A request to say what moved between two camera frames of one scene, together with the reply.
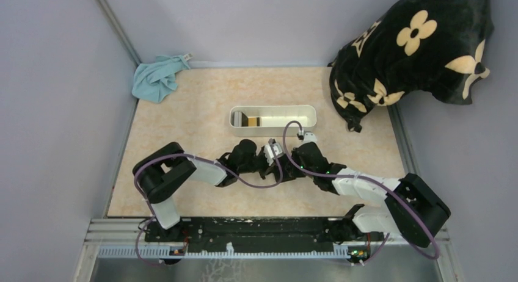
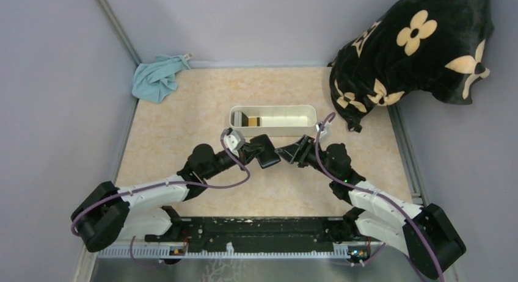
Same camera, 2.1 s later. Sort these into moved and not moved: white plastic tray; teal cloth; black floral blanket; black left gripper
Moved: black left gripper
Not moved: black floral blanket; white plastic tray; teal cloth
